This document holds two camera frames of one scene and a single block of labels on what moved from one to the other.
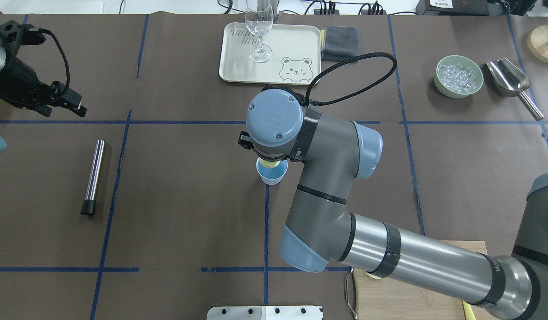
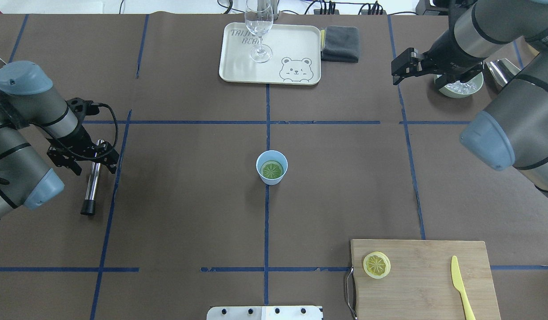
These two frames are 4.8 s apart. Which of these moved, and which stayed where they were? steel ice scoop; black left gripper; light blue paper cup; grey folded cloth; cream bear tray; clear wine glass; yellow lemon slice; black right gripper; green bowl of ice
Moved: black right gripper; yellow lemon slice; black left gripper
Stayed: light blue paper cup; grey folded cloth; green bowl of ice; clear wine glass; steel ice scoop; cream bear tray
